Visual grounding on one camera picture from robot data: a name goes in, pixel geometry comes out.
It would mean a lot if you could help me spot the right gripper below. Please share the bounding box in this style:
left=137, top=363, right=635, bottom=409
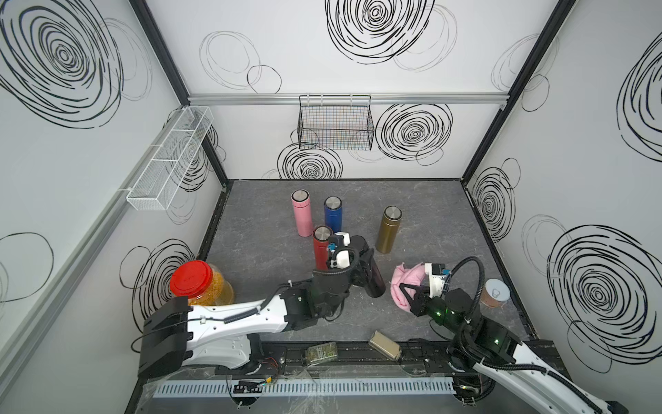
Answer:
left=399, top=282, right=468, bottom=340

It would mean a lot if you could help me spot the black thermos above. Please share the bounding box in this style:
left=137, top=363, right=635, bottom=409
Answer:
left=355, top=236, right=385, bottom=298

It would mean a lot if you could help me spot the pink microfiber cloth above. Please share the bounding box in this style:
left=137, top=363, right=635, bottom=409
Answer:
left=390, top=261, right=426, bottom=312

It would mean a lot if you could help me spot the red thermos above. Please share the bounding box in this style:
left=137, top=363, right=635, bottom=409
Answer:
left=312, top=225, right=332, bottom=270

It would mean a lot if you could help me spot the blue thermos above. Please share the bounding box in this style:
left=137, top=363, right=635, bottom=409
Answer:
left=324, top=196, right=342, bottom=233

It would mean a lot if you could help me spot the gold thermos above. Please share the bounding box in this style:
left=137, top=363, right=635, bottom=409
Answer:
left=376, top=205, right=403, bottom=255

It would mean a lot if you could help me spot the pink thermos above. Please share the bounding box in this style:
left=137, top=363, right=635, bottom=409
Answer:
left=291, top=189, right=314, bottom=237

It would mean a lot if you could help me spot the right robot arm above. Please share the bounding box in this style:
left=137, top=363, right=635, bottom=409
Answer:
left=398, top=256, right=628, bottom=413

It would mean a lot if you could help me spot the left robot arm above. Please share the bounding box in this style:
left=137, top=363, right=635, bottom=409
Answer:
left=137, top=235, right=374, bottom=379

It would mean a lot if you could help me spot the white lid can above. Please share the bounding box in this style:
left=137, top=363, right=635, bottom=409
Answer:
left=480, top=279, right=511, bottom=309

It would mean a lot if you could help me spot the green scouring pad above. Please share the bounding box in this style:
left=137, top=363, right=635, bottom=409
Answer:
left=304, top=342, right=339, bottom=366

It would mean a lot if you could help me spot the beige sponge block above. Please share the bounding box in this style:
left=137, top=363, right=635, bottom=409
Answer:
left=368, top=331, right=402, bottom=362

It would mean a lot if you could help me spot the red lid snack jar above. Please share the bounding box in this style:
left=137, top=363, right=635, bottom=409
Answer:
left=169, top=260, right=235, bottom=306

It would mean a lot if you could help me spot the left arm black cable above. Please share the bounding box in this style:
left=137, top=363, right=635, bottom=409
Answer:
left=328, top=246, right=360, bottom=273

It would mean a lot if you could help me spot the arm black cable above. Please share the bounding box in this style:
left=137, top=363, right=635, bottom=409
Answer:
left=448, top=255, right=606, bottom=414
left=328, top=246, right=360, bottom=273

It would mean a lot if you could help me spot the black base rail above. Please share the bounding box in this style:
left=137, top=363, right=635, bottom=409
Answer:
left=138, top=336, right=464, bottom=380

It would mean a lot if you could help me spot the white cable duct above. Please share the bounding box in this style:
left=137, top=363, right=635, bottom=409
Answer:
left=153, top=377, right=456, bottom=398

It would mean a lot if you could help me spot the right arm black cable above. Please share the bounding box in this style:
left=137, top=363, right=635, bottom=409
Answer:
left=448, top=255, right=606, bottom=414

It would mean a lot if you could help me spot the black wire basket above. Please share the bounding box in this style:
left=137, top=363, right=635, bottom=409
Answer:
left=297, top=94, right=375, bottom=151

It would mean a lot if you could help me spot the white wire shelf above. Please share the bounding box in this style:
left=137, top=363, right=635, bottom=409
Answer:
left=127, top=106, right=213, bottom=211

